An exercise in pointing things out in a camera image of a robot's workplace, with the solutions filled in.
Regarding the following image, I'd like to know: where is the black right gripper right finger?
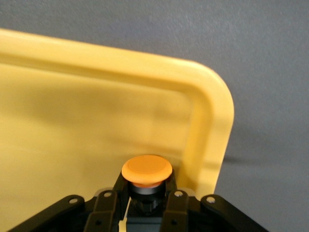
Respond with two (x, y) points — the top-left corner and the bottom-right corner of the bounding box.
(161, 168), (269, 232)

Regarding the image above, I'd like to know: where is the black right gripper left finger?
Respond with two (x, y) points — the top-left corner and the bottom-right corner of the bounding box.
(9, 169), (132, 232)

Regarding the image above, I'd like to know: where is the yellow push button switch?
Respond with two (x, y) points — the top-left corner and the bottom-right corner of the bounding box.
(121, 154), (173, 232)

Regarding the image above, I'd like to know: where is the yellow plastic tray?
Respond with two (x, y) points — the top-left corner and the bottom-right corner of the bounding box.
(0, 28), (235, 232)

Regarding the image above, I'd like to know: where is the white cable tie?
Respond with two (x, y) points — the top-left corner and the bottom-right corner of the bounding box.
(119, 197), (133, 232)

